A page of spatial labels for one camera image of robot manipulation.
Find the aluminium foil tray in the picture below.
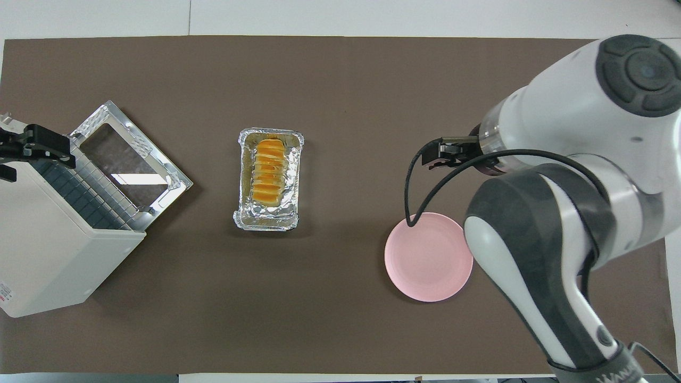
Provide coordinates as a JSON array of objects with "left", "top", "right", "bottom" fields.
[{"left": 232, "top": 127, "right": 305, "bottom": 232}]

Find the pink round plate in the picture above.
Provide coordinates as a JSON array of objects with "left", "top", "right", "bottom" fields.
[{"left": 384, "top": 212, "right": 475, "bottom": 303}]

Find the brown table mat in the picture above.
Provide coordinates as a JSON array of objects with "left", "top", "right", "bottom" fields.
[{"left": 0, "top": 36, "right": 679, "bottom": 375}]

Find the glass oven door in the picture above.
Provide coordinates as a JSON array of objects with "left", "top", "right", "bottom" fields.
[{"left": 69, "top": 99, "right": 194, "bottom": 232}]

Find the yellow sliced bread loaf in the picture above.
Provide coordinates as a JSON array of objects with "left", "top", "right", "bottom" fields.
[{"left": 251, "top": 138, "right": 287, "bottom": 206}]

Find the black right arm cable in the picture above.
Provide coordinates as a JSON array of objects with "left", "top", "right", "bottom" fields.
[{"left": 404, "top": 139, "right": 612, "bottom": 309}]

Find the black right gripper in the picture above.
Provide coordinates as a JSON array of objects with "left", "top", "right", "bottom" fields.
[{"left": 423, "top": 136, "right": 483, "bottom": 170}]

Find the cream toaster oven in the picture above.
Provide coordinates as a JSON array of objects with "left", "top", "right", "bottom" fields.
[{"left": 0, "top": 99, "right": 194, "bottom": 319}]

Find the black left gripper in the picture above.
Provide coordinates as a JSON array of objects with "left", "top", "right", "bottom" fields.
[{"left": 0, "top": 123, "right": 77, "bottom": 183}]

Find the oven wire rack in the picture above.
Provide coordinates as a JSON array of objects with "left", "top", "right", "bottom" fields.
[{"left": 32, "top": 153, "right": 147, "bottom": 231}]

